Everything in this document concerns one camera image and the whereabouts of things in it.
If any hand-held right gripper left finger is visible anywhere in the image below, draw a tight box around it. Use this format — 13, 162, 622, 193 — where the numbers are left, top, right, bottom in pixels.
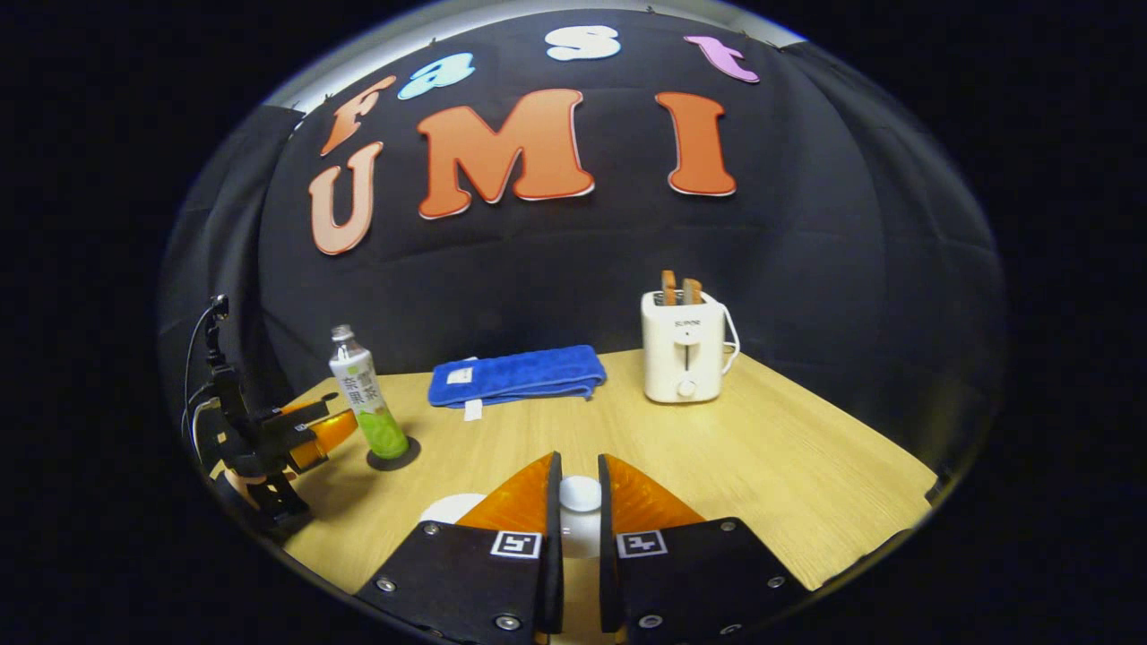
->
354, 451, 565, 644

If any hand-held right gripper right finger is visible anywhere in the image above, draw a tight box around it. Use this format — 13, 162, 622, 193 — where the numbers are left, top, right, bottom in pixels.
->
598, 453, 812, 644

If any clear water bottle white label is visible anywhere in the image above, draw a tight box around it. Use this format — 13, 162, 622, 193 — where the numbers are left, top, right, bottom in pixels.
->
328, 325, 410, 460

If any dark round coaster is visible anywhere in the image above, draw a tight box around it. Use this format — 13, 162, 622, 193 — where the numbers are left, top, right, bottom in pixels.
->
366, 436, 422, 472

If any folded blue towel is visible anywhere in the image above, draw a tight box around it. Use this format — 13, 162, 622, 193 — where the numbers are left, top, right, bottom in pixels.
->
427, 345, 608, 422

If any white toaster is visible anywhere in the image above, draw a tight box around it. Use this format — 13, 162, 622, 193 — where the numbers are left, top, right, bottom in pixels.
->
641, 288, 727, 404

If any white toaster cable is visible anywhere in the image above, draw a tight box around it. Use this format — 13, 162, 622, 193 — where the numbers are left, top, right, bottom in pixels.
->
720, 303, 743, 375

